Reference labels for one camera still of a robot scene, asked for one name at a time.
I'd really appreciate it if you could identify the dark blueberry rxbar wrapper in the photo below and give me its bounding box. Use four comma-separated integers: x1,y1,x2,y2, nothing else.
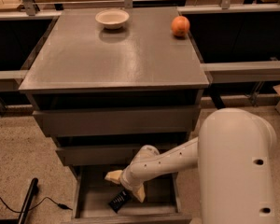
108,189,131,213

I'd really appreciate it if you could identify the grey open bottom drawer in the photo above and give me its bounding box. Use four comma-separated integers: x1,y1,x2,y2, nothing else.
72,165,191,224

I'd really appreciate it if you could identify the grey middle drawer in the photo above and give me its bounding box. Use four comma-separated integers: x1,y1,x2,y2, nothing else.
56,144,142,166

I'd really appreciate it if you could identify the black pole on floor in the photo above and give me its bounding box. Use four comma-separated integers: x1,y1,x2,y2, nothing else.
17,177,38,224

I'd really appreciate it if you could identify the white paper bowl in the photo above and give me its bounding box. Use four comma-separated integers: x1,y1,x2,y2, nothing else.
95,9,130,30

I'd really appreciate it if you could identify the black cable on floor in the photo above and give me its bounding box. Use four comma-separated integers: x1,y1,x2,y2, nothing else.
0,192,73,215

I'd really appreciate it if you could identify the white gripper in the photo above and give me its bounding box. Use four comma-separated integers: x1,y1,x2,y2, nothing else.
105,145,160,203

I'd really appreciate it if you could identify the grey top drawer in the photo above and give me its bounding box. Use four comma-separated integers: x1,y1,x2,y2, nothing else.
33,105,201,137

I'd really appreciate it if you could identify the grey drawer cabinet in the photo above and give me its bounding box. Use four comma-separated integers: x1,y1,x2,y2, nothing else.
20,7,208,224

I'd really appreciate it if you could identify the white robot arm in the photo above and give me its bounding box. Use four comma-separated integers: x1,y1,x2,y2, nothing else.
105,108,277,224

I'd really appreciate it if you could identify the grey metal rail frame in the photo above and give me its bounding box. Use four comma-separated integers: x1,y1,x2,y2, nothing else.
0,3,280,117

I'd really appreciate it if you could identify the orange fruit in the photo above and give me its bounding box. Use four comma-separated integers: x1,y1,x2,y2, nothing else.
171,16,190,37

